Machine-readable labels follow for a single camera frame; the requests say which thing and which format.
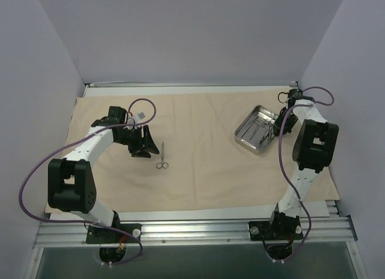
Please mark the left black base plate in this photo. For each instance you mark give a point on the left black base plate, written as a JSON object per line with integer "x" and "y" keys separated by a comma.
{"x": 98, "y": 235}

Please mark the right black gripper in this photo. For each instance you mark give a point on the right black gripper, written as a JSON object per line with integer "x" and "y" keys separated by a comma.
{"x": 283, "y": 124}

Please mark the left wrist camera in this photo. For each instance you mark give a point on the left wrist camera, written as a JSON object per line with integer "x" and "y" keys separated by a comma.
{"x": 135, "y": 118}

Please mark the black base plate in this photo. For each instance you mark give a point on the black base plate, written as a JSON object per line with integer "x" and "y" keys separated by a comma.
{"x": 266, "y": 231}
{"x": 98, "y": 235}

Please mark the steel surgical scissors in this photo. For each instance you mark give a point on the steel surgical scissors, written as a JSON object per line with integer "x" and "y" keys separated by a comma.
{"x": 162, "y": 164}

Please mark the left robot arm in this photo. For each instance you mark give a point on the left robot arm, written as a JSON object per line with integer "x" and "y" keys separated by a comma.
{"x": 71, "y": 186}

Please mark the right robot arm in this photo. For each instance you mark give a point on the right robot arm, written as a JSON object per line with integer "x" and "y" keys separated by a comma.
{"x": 313, "y": 151}

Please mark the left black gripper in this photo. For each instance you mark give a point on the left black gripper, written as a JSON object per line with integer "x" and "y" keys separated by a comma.
{"x": 141, "y": 141}

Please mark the steel surgical forceps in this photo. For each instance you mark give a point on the steel surgical forceps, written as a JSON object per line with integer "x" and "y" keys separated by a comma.
{"x": 263, "y": 130}

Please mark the aluminium front rail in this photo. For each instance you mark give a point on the aluminium front rail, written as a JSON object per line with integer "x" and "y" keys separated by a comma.
{"x": 188, "y": 233}

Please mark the beige cloth wrap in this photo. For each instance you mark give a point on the beige cloth wrap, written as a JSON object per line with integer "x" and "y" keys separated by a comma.
{"x": 207, "y": 168}

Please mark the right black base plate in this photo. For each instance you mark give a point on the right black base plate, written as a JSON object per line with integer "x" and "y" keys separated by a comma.
{"x": 266, "y": 231}

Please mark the steel instrument tray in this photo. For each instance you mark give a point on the steel instrument tray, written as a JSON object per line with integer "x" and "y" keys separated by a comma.
{"x": 243, "y": 132}

